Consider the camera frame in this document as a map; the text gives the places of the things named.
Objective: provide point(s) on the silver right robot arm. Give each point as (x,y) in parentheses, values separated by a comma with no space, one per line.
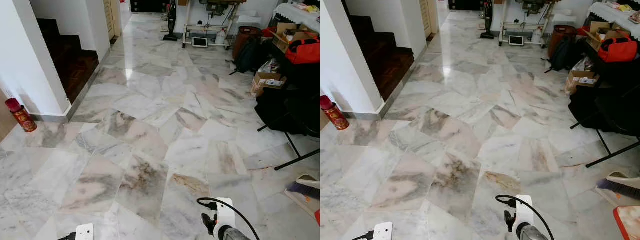
(534,233)
(236,234)

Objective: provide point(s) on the black folding chair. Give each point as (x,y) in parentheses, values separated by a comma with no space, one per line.
(290,110)
(607,110)

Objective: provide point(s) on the small cardboard box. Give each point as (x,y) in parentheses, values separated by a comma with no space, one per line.
(576,82)
(262,84)

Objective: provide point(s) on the red tin canister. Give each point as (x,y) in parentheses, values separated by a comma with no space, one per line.
(335,116)
(22,118)

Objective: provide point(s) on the clear plastic bag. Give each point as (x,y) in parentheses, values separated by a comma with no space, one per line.
(585,64)
(272,66)

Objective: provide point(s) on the black backpack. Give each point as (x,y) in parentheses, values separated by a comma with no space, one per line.
(248,57)
(564,54)

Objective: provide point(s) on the white framed tablet device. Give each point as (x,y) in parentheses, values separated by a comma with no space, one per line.
(516,40)
(199,42)

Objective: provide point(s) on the clear plastic bottle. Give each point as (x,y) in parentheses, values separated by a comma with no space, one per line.
(220,37)
(537,35)

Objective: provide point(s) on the brown round bin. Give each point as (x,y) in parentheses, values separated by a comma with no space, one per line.
(244,37)
(559,36)

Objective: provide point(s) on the red bag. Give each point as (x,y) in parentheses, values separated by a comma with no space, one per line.
(303,52)
(618,50)

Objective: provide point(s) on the large open cardboard box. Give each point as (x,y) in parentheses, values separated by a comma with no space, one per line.
(281,41)
(595,39)

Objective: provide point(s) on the black upright vacuum cleaner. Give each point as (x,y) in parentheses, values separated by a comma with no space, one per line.
(171,25)
(487,22)

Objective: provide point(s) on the dark wooden staircase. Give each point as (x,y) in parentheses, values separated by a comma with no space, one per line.
(70,65)
(385,60)

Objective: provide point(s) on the white plastic container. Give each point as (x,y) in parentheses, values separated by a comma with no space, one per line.
(564,19)
(248,21)

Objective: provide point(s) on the dark metal machine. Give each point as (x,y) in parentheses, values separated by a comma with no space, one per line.
(536,5)
(220,6)

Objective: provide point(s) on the light wooden door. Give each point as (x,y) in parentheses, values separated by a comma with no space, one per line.
(426,17)
(109,20)

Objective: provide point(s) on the table with white cloth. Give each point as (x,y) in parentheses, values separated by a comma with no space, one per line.
(299,16)
(614,16)

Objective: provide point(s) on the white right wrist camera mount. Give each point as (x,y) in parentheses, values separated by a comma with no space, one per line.
(226,215)
(524,212)

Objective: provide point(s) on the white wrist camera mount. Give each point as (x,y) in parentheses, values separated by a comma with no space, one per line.
(226,215)
(384,232)
(85,233)
(524,212)

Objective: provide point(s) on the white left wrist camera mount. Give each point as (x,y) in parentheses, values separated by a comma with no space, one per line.
(85,233)
(384,232)

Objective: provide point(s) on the white metal frame work table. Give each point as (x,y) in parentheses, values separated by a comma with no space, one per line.
(186,30)
(501,27)

